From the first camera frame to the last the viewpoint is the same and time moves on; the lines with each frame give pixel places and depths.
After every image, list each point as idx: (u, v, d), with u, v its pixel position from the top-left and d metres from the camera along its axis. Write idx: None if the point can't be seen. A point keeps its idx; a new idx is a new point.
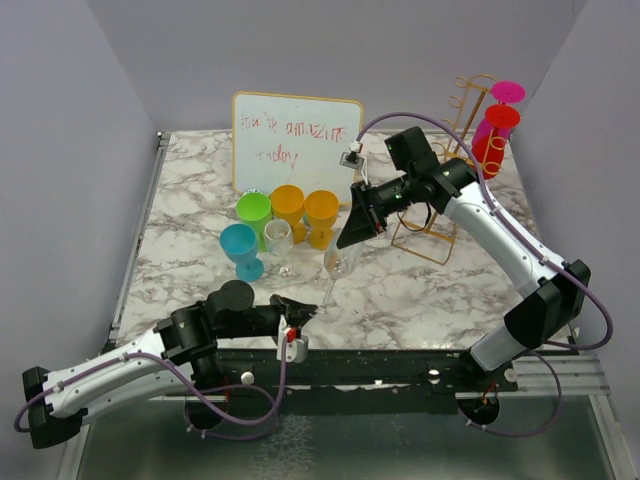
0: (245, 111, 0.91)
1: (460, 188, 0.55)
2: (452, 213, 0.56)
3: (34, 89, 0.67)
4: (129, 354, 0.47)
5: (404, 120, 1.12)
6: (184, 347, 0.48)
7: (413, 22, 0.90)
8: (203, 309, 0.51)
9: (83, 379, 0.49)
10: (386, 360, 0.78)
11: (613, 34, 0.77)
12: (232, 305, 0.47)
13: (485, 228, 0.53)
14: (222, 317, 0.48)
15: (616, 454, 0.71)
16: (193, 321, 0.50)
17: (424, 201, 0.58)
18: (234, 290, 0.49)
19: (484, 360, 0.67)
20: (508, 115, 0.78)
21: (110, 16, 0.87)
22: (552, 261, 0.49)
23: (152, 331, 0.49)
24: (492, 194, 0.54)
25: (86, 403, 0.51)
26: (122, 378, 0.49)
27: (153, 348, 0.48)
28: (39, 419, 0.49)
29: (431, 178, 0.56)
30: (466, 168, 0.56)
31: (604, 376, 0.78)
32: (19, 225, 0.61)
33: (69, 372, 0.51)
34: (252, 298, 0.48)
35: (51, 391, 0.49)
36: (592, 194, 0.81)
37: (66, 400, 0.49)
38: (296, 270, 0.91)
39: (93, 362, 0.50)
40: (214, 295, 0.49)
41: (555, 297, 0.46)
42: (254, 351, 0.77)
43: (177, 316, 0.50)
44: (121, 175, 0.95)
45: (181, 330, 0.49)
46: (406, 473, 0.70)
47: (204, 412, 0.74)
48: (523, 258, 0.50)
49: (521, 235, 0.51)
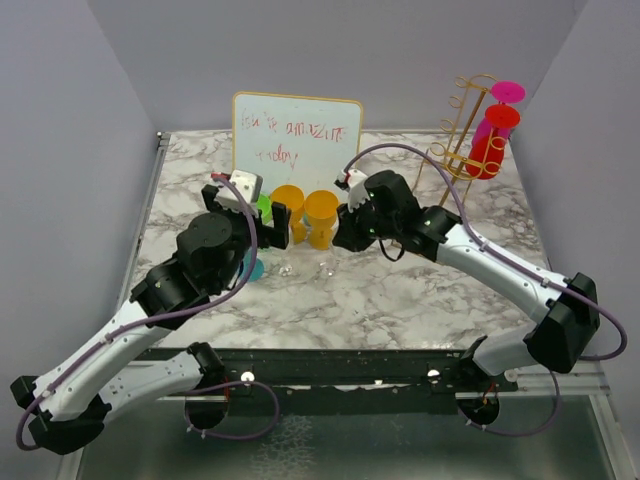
0: (245, 111, 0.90)
1: (445, 233, 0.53)
2: (444, 259, 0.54)
3: (34, 89, 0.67)
4: (111, 335, 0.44)
5: (403, 120, 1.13)
6: (170, 306, 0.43)
7: (413, 21, 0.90)
8: (176, 263, 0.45)
9: (75, 375, 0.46)
10: (386, 360, 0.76)
11: (613, 35, 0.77)
12: (207, 242, 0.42)
13: (478, 265, 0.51)
14: (200, 260, 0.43)
15: (617, 454, 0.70)
16: (171, 277, 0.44)
17: (411, 251, 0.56)
18: (203, 228, 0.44)
19: (489, 366, 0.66)
20: (508, 115, 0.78)
21: (110, 16, 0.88)
22: (554, 281, 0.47)
23: (128, 302, 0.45)
24: (477, 231, 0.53)
25: (87, 398, 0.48)
26: (114, 362, 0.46)
27: (130, 320, 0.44)
28: (39, 429, 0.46)
29: (417, 230, 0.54)
30: (446, 214, 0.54)
31: (604, 376, 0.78)
32: (19, 224, 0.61)
33: (56, 373, 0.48)
34: (228, 231, 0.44)
35: (42, 398, 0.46)
36: (591, 194, 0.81)
37: (62, 402, 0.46)
38: (296, 270, 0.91)
39: (77, 355, 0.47)
40: (182, 238, 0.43)
41: (568, 317, 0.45)
42: (254, 350, 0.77)
43: (153, 274, 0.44)
44: (121, 175, 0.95)
45: (160, 289, 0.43)
46: (406, 473, 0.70)
47: (205, 412, 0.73)
48: (524, 285, 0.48)
49: (517, 263, 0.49)
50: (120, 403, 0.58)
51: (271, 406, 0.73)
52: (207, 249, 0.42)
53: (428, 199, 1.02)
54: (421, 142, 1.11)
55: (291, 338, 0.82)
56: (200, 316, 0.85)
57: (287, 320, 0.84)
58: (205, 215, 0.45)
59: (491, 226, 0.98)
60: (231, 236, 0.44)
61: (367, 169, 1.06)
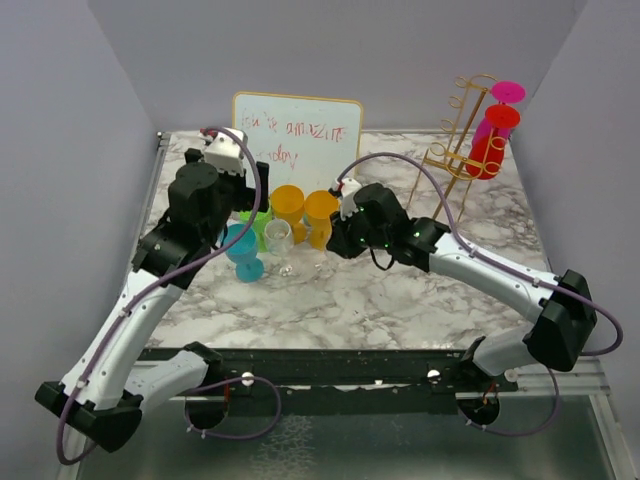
0: (245, 111, 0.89)
1: (435, 244, 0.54)
2: (437, 268, 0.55)
3: (33, 89, 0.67)
4: (130, 305, 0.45)
5: (404, 120, 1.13)
6: (177, 260, 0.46)
7: (413, 22, 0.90)
8: (168, 226, 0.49)
9: (106, 357, 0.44)
10: (387, 360, 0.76)
11: (613, 36, 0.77)
12: (202, 185, 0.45)
13: (469, 271, 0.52)
14: (197, 206, 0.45)
15: (616, 454, 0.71)
16: (166, 238, 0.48)
17: (404, 263, 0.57)
18: (190, 174, 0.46)
19: (489, 367, 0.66)
20: (508, 115, 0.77)
21: (110, 16, 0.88)
22: (544, 280, 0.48)
23: (133, 272, 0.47)
24: (466, 239, 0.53)
25: (120, 384, 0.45)
26: (141, 332, 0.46)
27: (145, 286, 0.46)
28: (87, 422, 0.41)
29: (407, 243, 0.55)
30: (434, 224, 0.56)
31: (604, 376, 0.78)
32: (19, 224, 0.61)
33: (80, 366, 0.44)
34: (215, 175, 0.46)
35: (77, 391, 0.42)
36: (591, 194, 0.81)
37: (102, 386, 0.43)
38: (296, 270, 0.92)
39: (98, 342, 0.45)
40: (173, 188, 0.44)
41: (562, 315, 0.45)
42: (254, 351, 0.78)
43: (149, 240, 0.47)
44: (122, 175, 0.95)
45: (161, 249, 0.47)
46: (406, 473, 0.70)
47: (205, 412, 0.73)
48: (516, 287, 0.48)
49: (507, 266, 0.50)
50: (153, 392, 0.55)
51: (271, 405, 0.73)
52: (203, 191, 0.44)
53: (428, 199, 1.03)
54: (422, 142, 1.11)
55: (291, 338, 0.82)
56: (200, 316, 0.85)
57: (287, 320, 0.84)
58: (188, 165, 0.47)
59: (491, 226, 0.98)
60: (218, 179, 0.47)
61: (367, 169, 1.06)
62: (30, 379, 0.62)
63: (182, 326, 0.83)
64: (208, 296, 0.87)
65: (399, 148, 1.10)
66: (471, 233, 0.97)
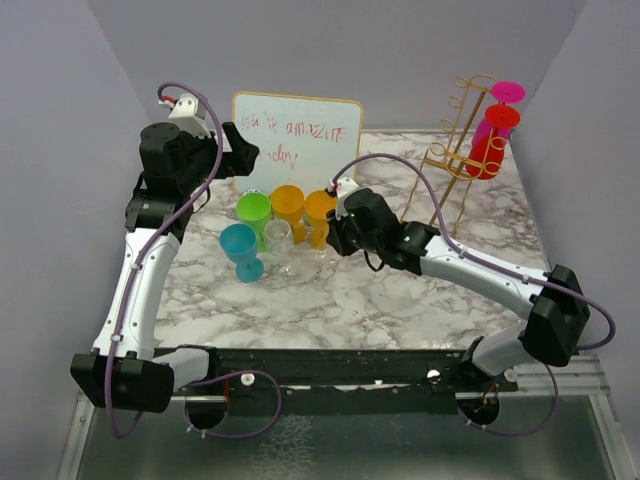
0: (245, 111, 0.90)
1: (426, 247, 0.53)
2: (430, 271, 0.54)
3: (33, 90, 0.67)
4: (139, 258, 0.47)
5: (404, 120, 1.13)
6: (170, 209, 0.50)
7: (412, 22, 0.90)
8: (147, 190, 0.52)
9: (133, 310, 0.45)
10: (387, 360, 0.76)
11: (612, 36, 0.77)
12: (169, 137, 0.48)
13: (460, 272, 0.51)
14: (170, 159, 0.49)
15: (617, 454, 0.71)
16: (151, 198, 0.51)
17: (394, 267, 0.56)
18: (156, 132, 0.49)
19: (488, 367, 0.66)
20: (508, 115, 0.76)
21: (110, 17, 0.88)
22: (534, 277, 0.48)
23: (132, 233, 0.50)
24: (455, 240, 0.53)
25: (150, 338, 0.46)
26: (154, 284, 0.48)
27: (146, 240, 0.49)
28: (136, 368, 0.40)
29: (398, 247, 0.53)
30: (425, 228, 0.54)
31: (604, 376, 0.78)
32: (18, 224, 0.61)
33: (108, 327, 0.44)
34: (176, 128, 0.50)
35: (115, 345, 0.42)
36: (591, 194, 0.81)
37: (138, 335, 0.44)
38: (296, 270, 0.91)
39: (116, 302, 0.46)
40: (143, 146, 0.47)
41: (554, 310, 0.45)
42: (254, 351, 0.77)
43: (136, 205, 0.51)
44: (124, 175, 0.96)
45: (150, 208, 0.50)
46: (406, 473, 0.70)
47: (204, 413, 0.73)
48: (506, 284, 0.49)
49: (495, 264, 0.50)
50: (177, 361, 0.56)
51: (273, 394, 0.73)
52: (171, 143, 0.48)
53: (428, 199, 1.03)
54: (422, 143, 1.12)
55: (291, 338, 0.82)
56: (200, 316, 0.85)
57: (287, 320, 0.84)
58: (149, 127, 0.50)
59: (491, 226, 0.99)
60: (180, 132, 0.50)
61: (367, 169, 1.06)
62: (30, 379, 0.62)
63: (183, 326, 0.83)
64: (208, 296, 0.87)
65: (399, 148, 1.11)
66: (471, 233, 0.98)
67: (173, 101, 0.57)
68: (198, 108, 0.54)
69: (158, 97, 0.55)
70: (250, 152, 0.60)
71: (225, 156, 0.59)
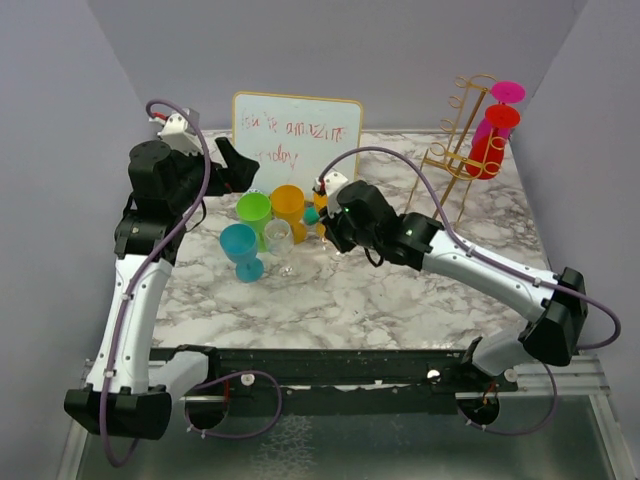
0: (245, 111, 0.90)
1: (429, 242, 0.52)
2: (430, 267, 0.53)
3: (33, 90, 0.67)
4: (129, 288, 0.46)
5: (404, 119, 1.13)
6: (160, 231, 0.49)
7: (412, 21, 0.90)
8: (137, 211, 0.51)
9: (126, 343, 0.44)
10: (387, 360, 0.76)
11: (611, 36, 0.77)
12: (159, 157, 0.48)
13: (468, 272, 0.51)
14: (160, 179, 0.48)
15: (617, 455, 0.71)
16: (140, 222, 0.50)
17: (394, 262, 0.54)
18: (146, 152, 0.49)
19: (489, 368, 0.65)
20: (509, 115, 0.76)
21: (109, 16, 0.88)
22: (545, 280, 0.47)
23: (121, 260, 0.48)
24: (461, 236, 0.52)
25: (146, 367, 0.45)
26: (148, 312, 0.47)
27: (138, 267, 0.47)
28: (131, 404, 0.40)
29: (398, 241, 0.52)
30: (426, 220, 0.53)
31: (604, 376, 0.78)
32: (17, 223, 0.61)
33: (101, 361, 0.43)
34: (167, 148, 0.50)
35: (108, 381, 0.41)
36: (592, 194, 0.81)
37: (132, 370, 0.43)
38: (296, 270, 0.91)
39: (109, 334, 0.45)
40: (134, 166, 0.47)
41: (564, 315, 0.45)
42: (254, 351, 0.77)
43: (125, 228, 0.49)
44: (124, 176, 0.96)
45: (139, 230, 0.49)
46: (406, 473, 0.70)
47: (205, 412, 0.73)
48: (517, 287, 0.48)
49: (506, 265, 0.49)
50: (173, 379, 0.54)
51: (273, 395, 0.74)
52: (162, 162, 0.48)
53: (429, 199, 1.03)
54: (422, 143, 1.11)
55: (291, 338, 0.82)
56: (200, 316, 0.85)
57: (287, 320, 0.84)
58: (139, 145, 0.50)
59: (491, 226, 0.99)
60: (171, 151, 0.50)
61: (367, 169, 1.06)
62: (30, 379, 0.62)
63: (182, 327, 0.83)
64: (208, 296, 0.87)
65: (399, 148, 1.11)
66: (471, 233, 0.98)
67: (164, 117, 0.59)
68: (187, 126, 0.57)
69: (148, 115, 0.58)
70: (247, 168, 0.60)
71: (222, 174, 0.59)
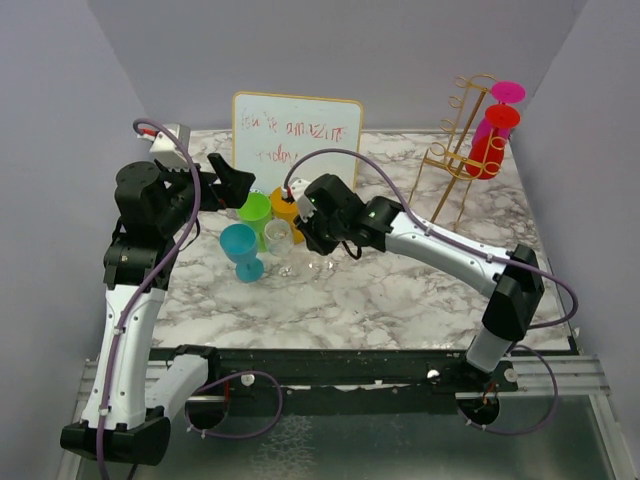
0: (245, 111, 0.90)
1: (390, 223, 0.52)
2: (394, 248, 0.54)
3: (34, 90, 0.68)
4: (121, 322, 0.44)
5: (404, 119, 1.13)
6: (149, 258, 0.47)
7: (412, 21, 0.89)
8: (126, 235, 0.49)
9: (119, 378, 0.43)
10: (387, 360, 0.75)
11: (611, 35, 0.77)
12: (147, 181, 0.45)
13: (428, 250, 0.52)
14: (149, 204, 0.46)
15: (617, 456, 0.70)
16: (130, 248, 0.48)
17: (360, 245, 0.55)
18: (133, 176, 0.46)
19: (484, 364, 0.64)
20: (508, 115, 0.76)
21: (109, 16, 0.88)
22: (497, 255, 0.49)
23: (111, 290, 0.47)
24: (421, 217, 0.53)
25: (142, 399, 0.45)
26: (142, 345, 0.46)
27: (128, 299, 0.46)
28: (128, 439, 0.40)
29: (360, 224, 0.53)
30: (389, 203, 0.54)
31: (604, 376, 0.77)
32: (17, 222, 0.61)
33: (96, 397, 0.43)
34: (155, 169, 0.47)
35: (104, 419, 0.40)
36: (592, 193, 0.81)
37: (128, 405, 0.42)
38: (296, 270, 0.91)
39: (102, 369, 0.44)
40: (120, 193, 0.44)
41: (515, 288, 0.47)
42: (254, 351, 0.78)
43: (114, 255, 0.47)
44: None
45: (129, 259, 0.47)
46: (406, 473, 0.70)
47: (206, 412, 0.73)
48: (471, 263, 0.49)
49: (460, 242, 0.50)
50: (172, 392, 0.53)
51: (273, 394, 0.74)
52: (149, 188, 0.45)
53: (429, 199, 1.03)
54: (422, 143, 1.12)
55: (291, 338, 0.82)
56: (200, 316, 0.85)
57: (287, 320, 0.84)
58: (125, 168, 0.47)
59: (491, 226, 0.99)
60: (160, 172, 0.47)
61: (367, 169, 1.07)
62: (30, 378, 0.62)
63: (182, 327, 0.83)
64: (208, 296, 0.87)
65: (399, 148, 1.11)
66: (471, 233, 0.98)
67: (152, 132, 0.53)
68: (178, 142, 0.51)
69: (135, 132, 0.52)
70: (243, 181, 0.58)
71: (216, 189, 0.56)
